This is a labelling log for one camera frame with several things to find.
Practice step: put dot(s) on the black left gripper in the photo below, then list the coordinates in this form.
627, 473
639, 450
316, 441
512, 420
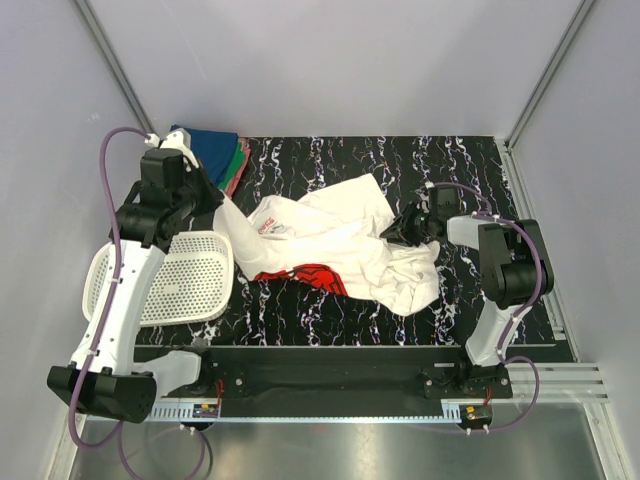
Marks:
203, 187

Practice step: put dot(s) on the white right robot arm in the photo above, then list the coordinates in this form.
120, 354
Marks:
514, 271

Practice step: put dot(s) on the white perforated plastic basket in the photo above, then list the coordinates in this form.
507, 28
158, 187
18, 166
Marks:
194, 282

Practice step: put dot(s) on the white Coca-Cola print t-shirt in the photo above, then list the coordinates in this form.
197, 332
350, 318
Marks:
331, 240

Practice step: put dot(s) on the white slotted cable duct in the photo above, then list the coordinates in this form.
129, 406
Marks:
184, 412

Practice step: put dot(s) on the left aluminium frame post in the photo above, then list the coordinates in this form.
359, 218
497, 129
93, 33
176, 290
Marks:
98, 36

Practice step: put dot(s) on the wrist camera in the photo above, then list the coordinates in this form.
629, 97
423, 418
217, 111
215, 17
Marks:
444, 201
168, 161

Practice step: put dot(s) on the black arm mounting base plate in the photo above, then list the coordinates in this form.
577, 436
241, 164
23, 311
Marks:
249, 372

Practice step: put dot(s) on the folded green t-shirt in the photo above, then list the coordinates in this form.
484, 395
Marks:
235, 165

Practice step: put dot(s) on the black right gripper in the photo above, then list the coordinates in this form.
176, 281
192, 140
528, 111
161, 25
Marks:
417, 225

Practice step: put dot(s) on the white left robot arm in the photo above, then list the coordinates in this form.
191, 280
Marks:
102, 378

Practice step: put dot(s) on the right aluminium frame post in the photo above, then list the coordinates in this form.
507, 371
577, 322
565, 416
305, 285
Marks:
578, 20

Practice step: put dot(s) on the aluminium frame post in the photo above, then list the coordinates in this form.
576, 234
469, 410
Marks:
578, 20
98, 36

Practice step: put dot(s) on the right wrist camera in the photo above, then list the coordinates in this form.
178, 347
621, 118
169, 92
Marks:
444, 201

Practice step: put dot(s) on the folded blue t-shirt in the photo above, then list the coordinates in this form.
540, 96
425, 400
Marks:
215, 150

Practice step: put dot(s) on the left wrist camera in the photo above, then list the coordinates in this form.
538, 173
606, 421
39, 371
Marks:
168, 161

